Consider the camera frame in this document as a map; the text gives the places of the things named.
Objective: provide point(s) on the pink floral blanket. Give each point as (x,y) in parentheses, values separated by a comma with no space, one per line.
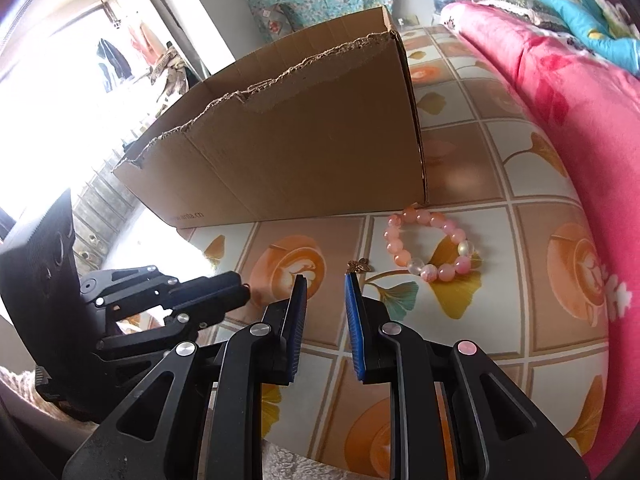
(575,110)

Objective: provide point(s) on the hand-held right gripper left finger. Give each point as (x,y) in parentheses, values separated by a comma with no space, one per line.
(299,315)

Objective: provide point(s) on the grey patterned blanket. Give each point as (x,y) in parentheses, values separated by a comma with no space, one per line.
(520,7)

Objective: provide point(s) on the patterned tile-print tablecloth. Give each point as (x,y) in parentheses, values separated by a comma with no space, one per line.
(500,130)

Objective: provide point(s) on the floral cushion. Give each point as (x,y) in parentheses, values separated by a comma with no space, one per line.
(275,22)

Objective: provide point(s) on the dark hanging jacket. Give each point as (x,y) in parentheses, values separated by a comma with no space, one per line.
(114,57)

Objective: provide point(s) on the pink hanging garment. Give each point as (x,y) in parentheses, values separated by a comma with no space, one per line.
(145,42)

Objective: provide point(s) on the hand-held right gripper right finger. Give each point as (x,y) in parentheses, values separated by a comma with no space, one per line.
(354,315)

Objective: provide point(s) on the metal window railing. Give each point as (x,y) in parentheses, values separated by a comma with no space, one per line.
(100,210)

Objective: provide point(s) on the person's left forearm knit sleeve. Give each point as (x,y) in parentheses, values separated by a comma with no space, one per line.
(25,385)

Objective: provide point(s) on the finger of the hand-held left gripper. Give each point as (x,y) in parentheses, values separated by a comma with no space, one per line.
(165,332)
(210,287)

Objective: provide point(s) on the brown patterned hanging cloth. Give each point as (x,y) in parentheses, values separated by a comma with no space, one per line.
(170,72)

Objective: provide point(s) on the small butterfly pendant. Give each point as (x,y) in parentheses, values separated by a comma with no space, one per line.
(359,265)

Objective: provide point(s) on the white fluffy towel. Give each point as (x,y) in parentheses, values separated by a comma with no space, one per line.
(280,465)

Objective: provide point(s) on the brown cardboard box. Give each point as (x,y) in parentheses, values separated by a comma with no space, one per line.
(300,135)

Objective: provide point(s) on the blue printed quilt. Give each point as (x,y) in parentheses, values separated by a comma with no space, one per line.
(590,20)

